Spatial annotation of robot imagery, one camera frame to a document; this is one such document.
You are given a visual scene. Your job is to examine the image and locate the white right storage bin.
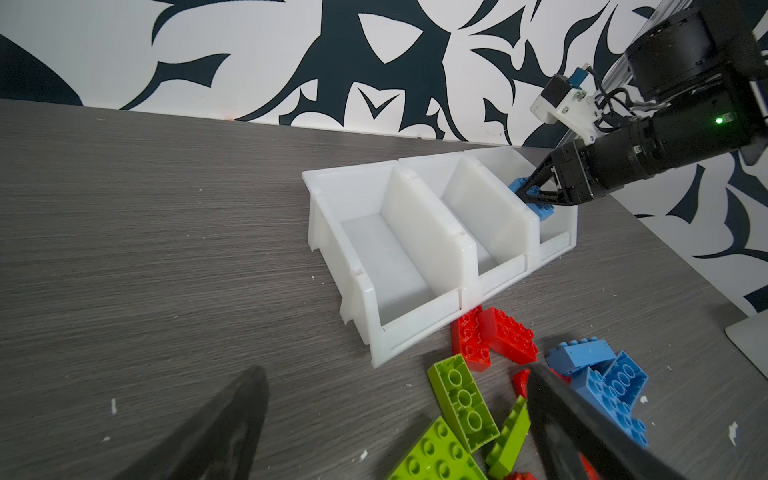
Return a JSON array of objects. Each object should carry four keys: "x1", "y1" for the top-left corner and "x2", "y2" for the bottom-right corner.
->
[{"x1": 464, "y1": 145, "x2": 579, "y2": 265}]

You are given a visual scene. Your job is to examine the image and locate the large green lego plate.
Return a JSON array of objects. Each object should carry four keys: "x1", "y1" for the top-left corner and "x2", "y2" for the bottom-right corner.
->
[{"x1": 388, "y1": 416, "x2": 486, "y2": 480}]

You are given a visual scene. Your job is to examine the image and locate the white left storage bin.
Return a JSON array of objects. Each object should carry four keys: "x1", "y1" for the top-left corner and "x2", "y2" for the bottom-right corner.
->
[{"x1": 302, "y1": 161, "x2": 480, "y2": 367}]

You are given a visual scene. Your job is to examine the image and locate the green long lego brick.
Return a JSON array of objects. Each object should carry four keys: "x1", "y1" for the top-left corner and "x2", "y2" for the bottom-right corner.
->
[{"x1": 427, "y1": 354, "x2": 500, "y2": 453}]

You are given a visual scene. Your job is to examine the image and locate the blue lego brick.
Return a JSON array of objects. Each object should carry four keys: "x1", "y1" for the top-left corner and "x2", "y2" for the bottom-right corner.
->
[{"x1": 508, "y1": 176, "x2": 556, "y2": 222}]

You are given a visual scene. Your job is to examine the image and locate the white middle storage bin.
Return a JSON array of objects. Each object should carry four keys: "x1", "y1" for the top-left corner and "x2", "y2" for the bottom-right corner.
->
[{"x1": 400, "y1": 152, "x2": 541, "y2": 301}]

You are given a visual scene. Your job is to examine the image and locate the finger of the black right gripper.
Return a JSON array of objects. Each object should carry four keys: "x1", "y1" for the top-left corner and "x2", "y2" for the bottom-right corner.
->
[
  {"x1": 515, "y1": 152, "x2": 560, "y2": 194},
  {"x1": 517, "y1": 187, "x2": 567, "y2": 206}
]

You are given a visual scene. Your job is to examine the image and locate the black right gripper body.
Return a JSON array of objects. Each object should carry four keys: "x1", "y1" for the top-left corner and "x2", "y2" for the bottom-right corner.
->
[{"x1": 551, "y1": 120, "x2": 654, "y2": 205}]

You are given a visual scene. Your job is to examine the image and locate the green slanted lego brick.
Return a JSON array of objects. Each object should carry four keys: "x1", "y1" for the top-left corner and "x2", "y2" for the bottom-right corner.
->
[{"x1": 485, "y1": 396, "x2": 531, "y2": 479}]

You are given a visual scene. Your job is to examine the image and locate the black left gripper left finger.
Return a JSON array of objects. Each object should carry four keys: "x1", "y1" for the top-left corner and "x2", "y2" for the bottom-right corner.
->
[{"x1": 116, "y1": 365, "x2": 269, "y2": 479}]

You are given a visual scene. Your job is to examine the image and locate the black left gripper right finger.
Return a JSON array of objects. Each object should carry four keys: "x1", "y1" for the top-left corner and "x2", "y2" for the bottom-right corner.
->
[{"x1": 527, "y1": 364, "x2": 683, "y2": 480}]

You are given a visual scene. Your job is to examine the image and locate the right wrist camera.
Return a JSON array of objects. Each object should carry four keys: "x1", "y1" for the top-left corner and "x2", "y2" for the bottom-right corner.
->
[{"x1": 530, "y1": 64, "x2": 603, "y2": 145}]

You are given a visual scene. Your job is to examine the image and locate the blue lego brick underside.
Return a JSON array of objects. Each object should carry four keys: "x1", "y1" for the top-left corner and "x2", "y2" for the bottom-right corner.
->
[{"x1": 571, "y1": 351, "x2": 648, "y2": 448}]

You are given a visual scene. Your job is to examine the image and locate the red D-shaped lego piece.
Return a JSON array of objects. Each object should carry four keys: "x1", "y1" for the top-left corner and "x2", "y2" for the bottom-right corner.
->
[{"x1": 511, "y1": 369, "x2": 572, "y2": 479}]

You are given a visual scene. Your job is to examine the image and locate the long red lego brick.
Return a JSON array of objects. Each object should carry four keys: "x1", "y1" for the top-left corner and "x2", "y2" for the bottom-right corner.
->
[{"x1": 451, "y1": 305, "x2": 492, "y2": 372}]

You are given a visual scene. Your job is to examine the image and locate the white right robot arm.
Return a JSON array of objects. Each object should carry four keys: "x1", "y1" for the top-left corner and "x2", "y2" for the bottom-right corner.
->
[{"x1": 515, "y1": 1, "x2": 767, "y2": 206}]

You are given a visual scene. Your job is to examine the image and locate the blue lego brick studs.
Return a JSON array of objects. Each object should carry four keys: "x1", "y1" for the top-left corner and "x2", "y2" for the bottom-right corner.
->
[{"x1": 545, "y1": 337, "x2": 616, "y2": 377}]

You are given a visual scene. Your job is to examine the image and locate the white storage bin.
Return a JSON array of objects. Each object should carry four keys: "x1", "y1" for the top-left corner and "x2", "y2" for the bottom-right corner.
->
[
  {"x1": 302, "y1": 161, "x2": 480, "y2": 367},
  {"x1": 400, "y1": 152, "x2": 541, "y2": 301},
  {"x1": 464, "y1": 145, "x2": 579, "y2": 265}
]

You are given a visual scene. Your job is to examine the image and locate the red square lego brick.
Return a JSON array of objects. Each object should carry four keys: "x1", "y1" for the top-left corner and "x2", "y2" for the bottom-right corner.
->
[{"x1": 478, "y1": 308, "x2": 539, "y2": 365}]

